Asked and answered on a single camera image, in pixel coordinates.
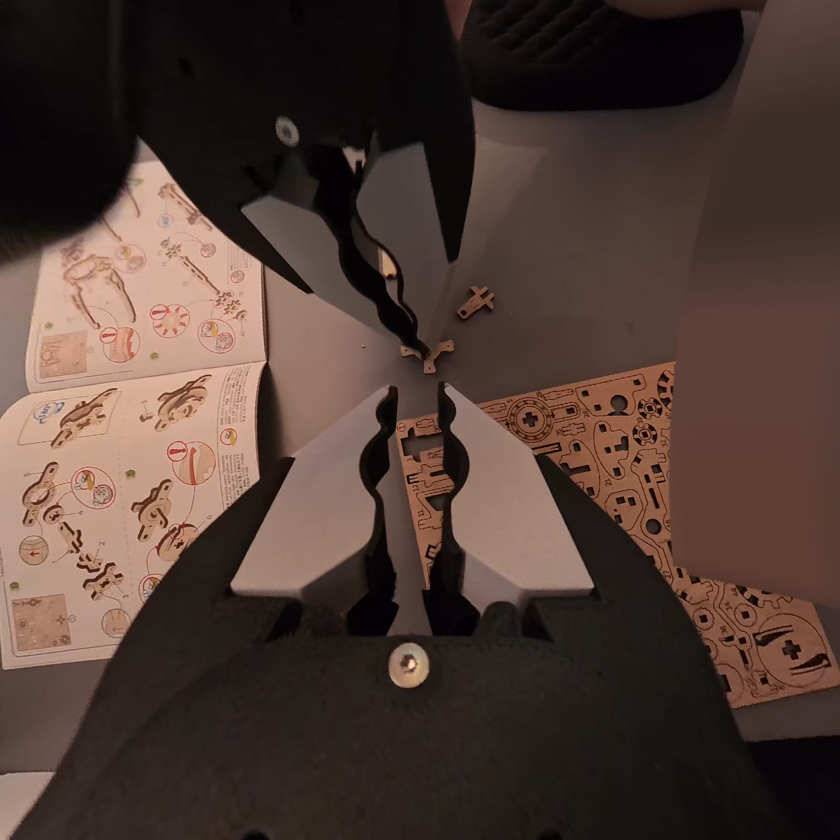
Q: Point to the pointed wooden stick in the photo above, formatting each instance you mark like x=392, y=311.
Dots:
x=392, y=266

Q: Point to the person's dark clothing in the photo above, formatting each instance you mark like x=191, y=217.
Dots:
x=807, y=800

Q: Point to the illustrated instruction booklet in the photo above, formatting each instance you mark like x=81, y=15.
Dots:
x=98, y=558

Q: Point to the laser-cut wooden parts sheet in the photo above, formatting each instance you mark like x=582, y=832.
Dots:
x=577, y=472

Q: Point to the wooden x-shaped part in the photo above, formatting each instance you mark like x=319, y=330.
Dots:
x=446, y=346

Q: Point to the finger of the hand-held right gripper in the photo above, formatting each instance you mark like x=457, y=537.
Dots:
x=420, y=223
x=308, y=243

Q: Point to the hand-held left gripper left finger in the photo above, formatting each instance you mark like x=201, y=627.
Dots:
x=308, y=525

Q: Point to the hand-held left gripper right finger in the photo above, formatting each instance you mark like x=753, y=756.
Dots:
x=518, y=525

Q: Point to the small wooden key-shaped part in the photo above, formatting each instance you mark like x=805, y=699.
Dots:
x=474, y=304

